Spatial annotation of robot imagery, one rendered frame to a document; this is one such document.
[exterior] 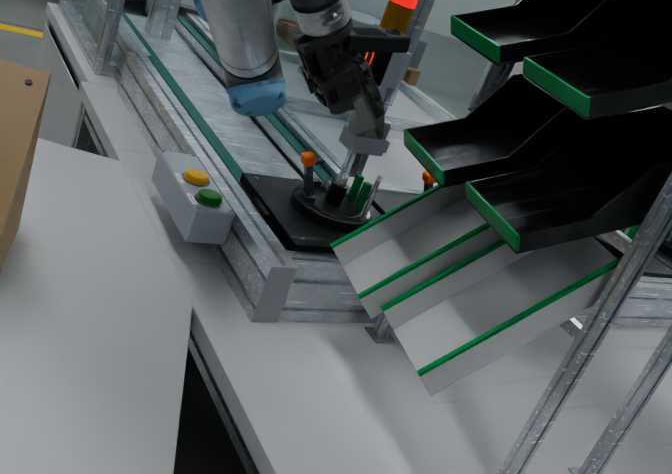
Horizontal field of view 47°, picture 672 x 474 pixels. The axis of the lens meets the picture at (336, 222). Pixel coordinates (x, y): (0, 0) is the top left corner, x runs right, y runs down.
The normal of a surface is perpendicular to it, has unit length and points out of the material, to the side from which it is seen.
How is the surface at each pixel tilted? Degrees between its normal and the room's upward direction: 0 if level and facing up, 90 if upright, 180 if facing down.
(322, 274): 90
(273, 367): 0
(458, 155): 25
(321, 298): 90
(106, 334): 0
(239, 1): 128
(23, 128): 43
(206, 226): 90
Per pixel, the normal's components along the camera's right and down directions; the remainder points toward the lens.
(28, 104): 0.36, -0.31
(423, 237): -0.40, -0.73
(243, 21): 0.30, 0.92
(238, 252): -0.83, -0.08
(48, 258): 0.34, -0.86
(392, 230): 0.29, 0.49
